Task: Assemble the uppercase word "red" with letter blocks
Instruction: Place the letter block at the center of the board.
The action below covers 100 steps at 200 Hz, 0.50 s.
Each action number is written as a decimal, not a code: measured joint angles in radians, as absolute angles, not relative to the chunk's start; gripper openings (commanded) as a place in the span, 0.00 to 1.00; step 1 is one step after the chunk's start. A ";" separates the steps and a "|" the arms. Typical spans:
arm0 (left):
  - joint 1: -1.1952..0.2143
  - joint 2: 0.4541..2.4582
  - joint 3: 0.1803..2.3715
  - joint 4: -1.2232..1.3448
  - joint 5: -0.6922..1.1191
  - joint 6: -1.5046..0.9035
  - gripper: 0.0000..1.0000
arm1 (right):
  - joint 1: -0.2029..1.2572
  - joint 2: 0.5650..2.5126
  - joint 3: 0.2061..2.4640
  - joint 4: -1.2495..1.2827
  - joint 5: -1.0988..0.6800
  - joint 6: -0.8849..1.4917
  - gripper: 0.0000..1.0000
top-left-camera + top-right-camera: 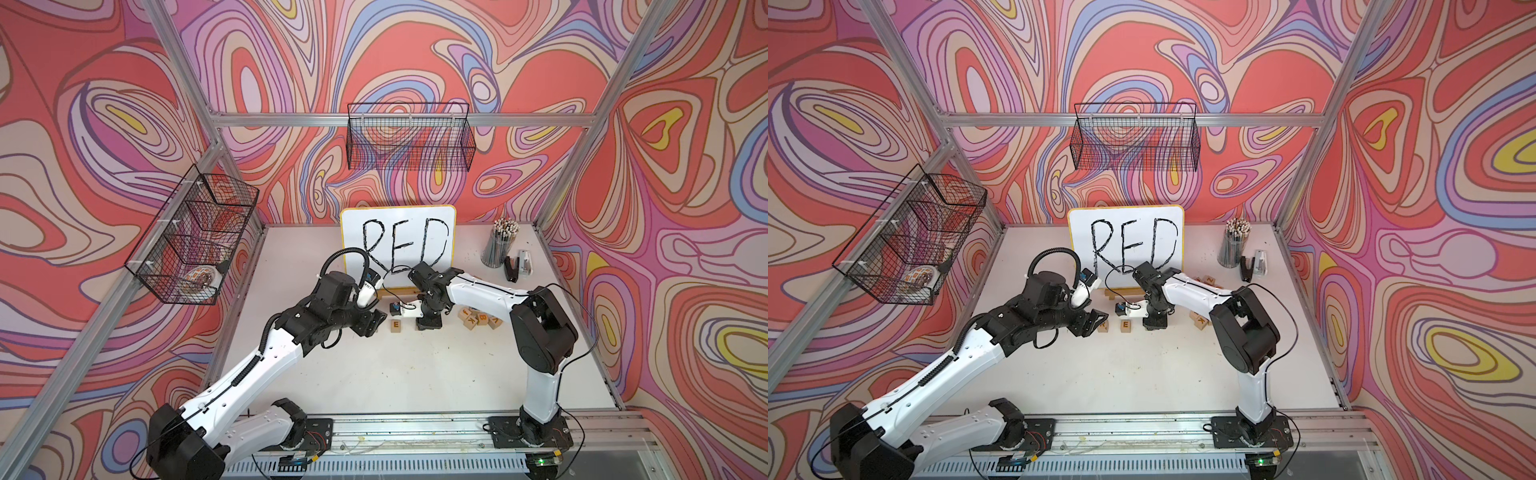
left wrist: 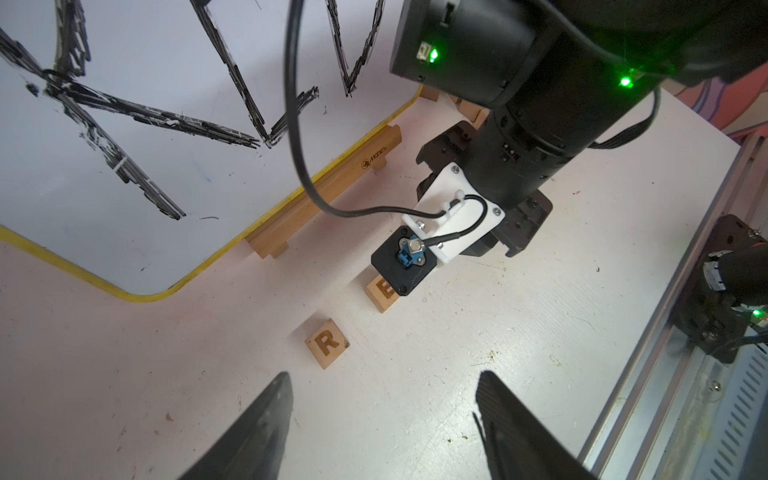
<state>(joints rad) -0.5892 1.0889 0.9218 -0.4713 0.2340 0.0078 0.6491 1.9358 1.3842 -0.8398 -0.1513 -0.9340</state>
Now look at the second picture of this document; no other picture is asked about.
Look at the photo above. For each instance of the wooden letter block E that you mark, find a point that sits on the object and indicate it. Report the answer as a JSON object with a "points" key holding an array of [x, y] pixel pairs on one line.
{"points": [[381, 293]]}

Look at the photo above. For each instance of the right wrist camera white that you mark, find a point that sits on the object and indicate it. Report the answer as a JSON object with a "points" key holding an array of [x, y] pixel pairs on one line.
{"points": [[419, 245]]}

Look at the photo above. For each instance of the wooden letter block R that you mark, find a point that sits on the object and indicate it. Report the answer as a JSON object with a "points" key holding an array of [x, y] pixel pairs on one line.
{"points": [[327, 343]]}

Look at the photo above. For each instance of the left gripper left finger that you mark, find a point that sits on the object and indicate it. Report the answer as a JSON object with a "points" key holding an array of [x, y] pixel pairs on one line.
{"points": [[253, 446]]}

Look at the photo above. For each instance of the pile of wooden letter blocks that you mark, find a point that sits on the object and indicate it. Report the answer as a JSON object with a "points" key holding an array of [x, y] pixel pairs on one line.
{"points": [[474, 114]]}

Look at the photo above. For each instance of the whiteboard with word RED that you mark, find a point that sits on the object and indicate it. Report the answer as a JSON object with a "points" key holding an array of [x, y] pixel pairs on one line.
{"points": [[140, 140]]}

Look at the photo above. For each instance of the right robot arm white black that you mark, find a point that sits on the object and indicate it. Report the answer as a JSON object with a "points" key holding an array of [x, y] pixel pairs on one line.
{"points": [[554, 77]]}

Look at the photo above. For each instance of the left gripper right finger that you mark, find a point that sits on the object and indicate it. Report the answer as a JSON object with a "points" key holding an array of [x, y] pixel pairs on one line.
{"points": [[516, 443]]}

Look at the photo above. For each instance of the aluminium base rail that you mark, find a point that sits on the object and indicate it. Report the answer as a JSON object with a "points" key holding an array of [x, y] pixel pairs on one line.
{"points": [[637, 418]]}

